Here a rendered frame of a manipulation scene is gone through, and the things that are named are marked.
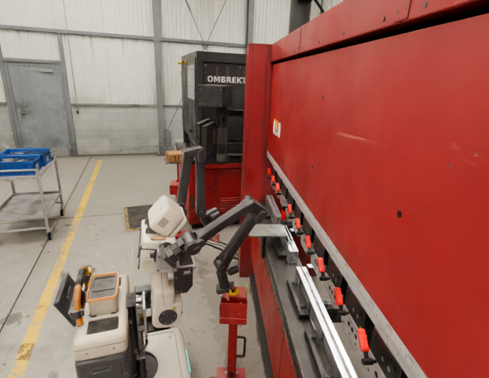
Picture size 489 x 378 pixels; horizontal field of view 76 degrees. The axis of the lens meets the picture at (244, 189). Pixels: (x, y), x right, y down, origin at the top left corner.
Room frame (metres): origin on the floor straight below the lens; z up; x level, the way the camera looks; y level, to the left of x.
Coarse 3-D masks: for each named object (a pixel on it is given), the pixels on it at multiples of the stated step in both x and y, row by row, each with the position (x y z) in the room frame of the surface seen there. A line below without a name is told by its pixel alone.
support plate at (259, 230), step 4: (256, 224) 2.11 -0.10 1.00; (260, 224) 2.11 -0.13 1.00; (264, 224) 2.12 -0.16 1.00; (268, 224) 2.12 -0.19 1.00; (272, 224) 2.12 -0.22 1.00; (276, 224) 2.12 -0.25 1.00; (280, 224) 2.13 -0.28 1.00; (256, 228) 2.05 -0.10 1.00; (260, 228) 2.05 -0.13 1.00; (264, 228) 2.05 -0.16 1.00; (252, 232) 1.97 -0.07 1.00; (256, 232) 1.98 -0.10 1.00; (260, 232) 1.98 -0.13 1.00; (264, 232) 1.98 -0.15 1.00; (252, 236) 1.93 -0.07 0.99; (256, 236) 1.94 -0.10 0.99; (260, 236) 1.94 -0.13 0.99; (264, 236) 1.94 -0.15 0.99; (268, 236) 1.94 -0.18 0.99; (272, 236) 1.95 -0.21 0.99; (276, 236) 1.95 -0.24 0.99; (280, 236) 1.95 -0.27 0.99; (284, 236) 1.95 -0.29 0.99
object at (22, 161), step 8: (0, 160) 3.71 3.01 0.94; (8, 160) 3.60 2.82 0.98; (16, 160) 3.59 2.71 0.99; (24, 160) 3.61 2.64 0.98; (32, 160) 3.54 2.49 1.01; (0, 168) 3.43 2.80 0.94; (8, 168) 3.45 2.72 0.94; (16, 168) 3.48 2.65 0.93; (24, 168) 3.50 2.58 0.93; (32, 168) 3.53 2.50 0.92; (40, 168) 3.79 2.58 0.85; (0, 176) 3.42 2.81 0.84
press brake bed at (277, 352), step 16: (256, 240) 2.46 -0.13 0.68; (256, 256) 2.40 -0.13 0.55; (256, 272) 2.34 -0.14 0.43; (256, 288) 2.63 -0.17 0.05; (272, 288) 1.68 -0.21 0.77; (256, 304) 2.39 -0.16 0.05; (272, 304) 1.62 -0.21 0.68; (256, 320) 2.22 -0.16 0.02; (272, 320) 1.59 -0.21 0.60; (272, 336) 1.55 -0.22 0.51; (288, 336) 1.23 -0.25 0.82; (272, 352) 1.51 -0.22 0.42; (288, 352) 1.19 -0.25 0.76; (272, 368) 1.47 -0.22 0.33; (288, 368) 1.16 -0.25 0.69
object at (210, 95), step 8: (200, 88) 3.02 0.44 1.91; (208, 88) 3.01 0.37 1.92; (216, 88) 3.00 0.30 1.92; (224, 88) 3.04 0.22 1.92; (200, 96) 3.02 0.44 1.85; (208, 96) 3.01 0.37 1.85; (216, 96) 3.00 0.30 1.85; (224, 96) 3.05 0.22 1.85; (200, 104) 3.02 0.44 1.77; (208, 104) 3.01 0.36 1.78; (216, 104) 3.00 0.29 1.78; (224, 104) 3.06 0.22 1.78; (224, 112) 3.40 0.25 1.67; (224, 120) 3.40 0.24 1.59; (216, 128) 3.39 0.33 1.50; (224, 128) 3.40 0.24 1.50; (216, 136) 3.39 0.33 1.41; (224, 136) 3.40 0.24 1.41; (224, 144) 3.40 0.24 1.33; (224, 152) 3.41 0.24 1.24; (224, 160) 3.40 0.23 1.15
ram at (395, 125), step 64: (320, 64) 1.55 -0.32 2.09; (384, 64) 0.96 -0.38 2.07; (448, 64) 0.70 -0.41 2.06; (320, 128) 1.45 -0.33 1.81; (384, 128) 0.90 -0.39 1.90; (448, 128) 0.65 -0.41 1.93; (320, 192) 1.34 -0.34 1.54; (384, 192) 0.84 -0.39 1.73; (448, 192) 0.61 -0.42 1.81; (384, 256) 0.77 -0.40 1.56; (448, 256) 0.56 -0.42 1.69; (448, 320) 0.52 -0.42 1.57
